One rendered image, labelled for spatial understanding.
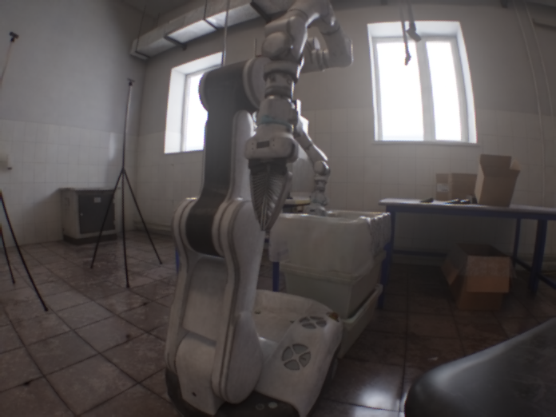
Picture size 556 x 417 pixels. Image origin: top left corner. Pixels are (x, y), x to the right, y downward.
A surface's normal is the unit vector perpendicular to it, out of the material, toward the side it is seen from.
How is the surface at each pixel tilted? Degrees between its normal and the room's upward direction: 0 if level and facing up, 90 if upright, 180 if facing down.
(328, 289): 96
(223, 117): 89
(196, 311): 68
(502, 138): 90
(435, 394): 9
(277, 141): 80
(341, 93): 90
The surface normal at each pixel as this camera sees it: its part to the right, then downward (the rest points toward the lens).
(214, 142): -0.47, 0.04
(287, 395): -0.27, -0.76
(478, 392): 0.02, -1.00
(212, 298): -0.43, -0.33
